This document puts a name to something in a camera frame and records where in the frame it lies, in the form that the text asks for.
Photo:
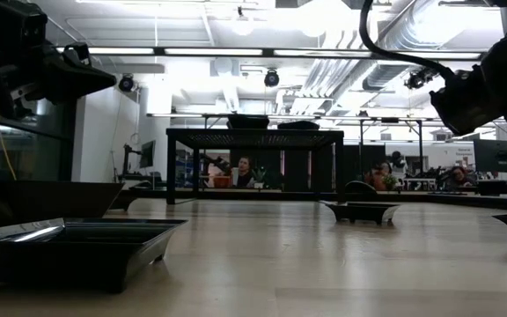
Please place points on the black round spotlight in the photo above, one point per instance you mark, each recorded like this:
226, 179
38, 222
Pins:
126, 83

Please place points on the dark computer monitor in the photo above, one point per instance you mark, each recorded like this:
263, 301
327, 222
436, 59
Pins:
148, 154
498, 156

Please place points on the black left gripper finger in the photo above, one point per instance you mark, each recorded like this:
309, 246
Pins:
86, 81

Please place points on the black rounded mini plate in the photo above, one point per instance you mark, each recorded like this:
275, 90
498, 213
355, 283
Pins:
298, 126

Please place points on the black overhead light bar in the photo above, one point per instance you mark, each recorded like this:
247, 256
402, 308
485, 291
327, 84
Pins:
267, 52

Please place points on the black curved square plate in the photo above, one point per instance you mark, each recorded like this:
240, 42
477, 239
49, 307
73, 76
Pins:
60, 200

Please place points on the black hanging camera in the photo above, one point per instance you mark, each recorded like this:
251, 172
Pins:
271, 79

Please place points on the black background metal frame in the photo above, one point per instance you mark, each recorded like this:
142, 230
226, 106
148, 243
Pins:
390, 120

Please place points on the black track spotlights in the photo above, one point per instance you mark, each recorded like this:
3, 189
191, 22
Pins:
421, 78

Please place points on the silver ventilation duct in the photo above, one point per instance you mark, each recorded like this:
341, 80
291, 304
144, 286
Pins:
403, 31

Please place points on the black perforated metal shelf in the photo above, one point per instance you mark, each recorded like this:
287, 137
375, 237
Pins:
258, 131

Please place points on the round white pendant lamp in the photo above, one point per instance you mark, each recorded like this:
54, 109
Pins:
242, 25

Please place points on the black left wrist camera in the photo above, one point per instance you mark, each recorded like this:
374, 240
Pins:
77, 53

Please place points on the small potted plant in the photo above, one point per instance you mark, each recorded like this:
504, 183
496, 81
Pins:
260, 176

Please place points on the person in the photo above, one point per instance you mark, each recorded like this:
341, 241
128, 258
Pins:
379, 174
457, 176
244, 169
396, 158

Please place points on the black trays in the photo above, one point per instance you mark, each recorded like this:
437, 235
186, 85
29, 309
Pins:
248, 122

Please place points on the orange pot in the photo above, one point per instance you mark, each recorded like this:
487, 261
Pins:
222, 182

